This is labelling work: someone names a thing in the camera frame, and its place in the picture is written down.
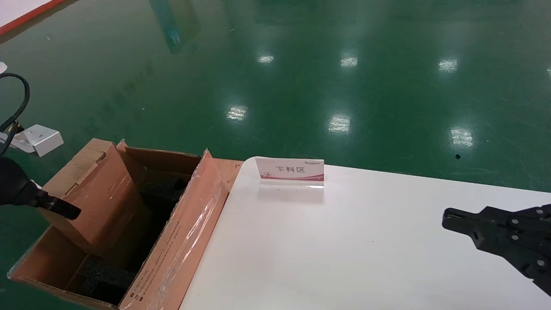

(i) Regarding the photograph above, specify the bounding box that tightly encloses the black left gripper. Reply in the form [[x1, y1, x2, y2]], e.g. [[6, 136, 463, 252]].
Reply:
[[0, 157, 82, 220]]

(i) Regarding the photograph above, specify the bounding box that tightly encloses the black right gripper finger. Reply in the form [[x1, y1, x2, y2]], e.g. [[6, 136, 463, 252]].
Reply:
[[443, 205, 551, 298]]

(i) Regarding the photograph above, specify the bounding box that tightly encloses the small cardboard box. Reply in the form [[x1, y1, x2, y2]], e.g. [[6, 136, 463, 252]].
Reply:
[[40, 138, 152, 258]]

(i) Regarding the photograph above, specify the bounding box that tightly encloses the large open cardboard box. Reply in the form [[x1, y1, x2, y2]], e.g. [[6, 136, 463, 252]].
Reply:
[[8, 139, 245, 310]]

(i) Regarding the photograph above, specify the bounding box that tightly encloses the black foam block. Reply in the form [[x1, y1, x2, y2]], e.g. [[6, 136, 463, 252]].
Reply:
[[77, 256, 138, 304], [139, 171, 191, 208]]

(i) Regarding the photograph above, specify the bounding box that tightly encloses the acrylic sign with red print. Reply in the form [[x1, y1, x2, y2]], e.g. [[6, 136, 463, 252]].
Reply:
[[255, 157, 325, 189]]

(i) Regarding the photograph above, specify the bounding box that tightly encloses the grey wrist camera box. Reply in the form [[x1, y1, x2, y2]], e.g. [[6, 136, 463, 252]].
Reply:
[[9, 124, 64, 157]]

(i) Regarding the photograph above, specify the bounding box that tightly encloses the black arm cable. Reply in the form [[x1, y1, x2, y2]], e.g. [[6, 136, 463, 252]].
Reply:
[[0, 73, 31, 156]]

